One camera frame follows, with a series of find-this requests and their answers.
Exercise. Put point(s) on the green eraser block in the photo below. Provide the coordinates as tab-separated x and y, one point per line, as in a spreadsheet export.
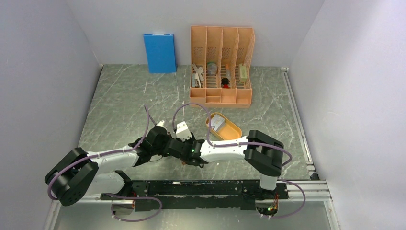
243	73

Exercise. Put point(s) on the black red small object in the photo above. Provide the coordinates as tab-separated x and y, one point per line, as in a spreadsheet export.
225	82

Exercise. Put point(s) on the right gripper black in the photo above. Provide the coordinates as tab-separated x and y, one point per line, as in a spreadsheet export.
191	139

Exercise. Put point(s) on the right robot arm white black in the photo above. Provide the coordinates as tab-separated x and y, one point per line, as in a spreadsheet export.
261	151

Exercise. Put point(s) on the orange glue stick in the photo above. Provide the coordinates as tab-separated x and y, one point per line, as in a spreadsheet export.
228	73

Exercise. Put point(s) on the grey metal clips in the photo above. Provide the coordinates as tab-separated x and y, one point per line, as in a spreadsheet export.
198	76

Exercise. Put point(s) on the credit cards stack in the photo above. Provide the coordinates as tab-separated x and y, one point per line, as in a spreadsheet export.
217	122

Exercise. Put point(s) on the grey round tin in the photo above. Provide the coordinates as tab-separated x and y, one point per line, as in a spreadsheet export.
212	69

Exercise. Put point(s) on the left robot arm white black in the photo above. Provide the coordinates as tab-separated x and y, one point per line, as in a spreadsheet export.
82	173

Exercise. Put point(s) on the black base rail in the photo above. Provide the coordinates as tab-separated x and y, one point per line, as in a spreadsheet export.
242	194

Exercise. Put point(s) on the yellow oval tray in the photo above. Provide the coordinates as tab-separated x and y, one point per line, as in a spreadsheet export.
228	132

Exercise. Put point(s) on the blue box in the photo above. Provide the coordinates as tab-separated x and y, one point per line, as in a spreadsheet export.
160	51

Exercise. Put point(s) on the orange desk organizer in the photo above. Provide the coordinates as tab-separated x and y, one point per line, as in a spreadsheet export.
222	45

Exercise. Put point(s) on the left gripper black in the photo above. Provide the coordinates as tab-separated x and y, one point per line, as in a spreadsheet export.
167	137

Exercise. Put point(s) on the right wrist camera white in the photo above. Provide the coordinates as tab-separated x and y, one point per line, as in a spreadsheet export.
183	132

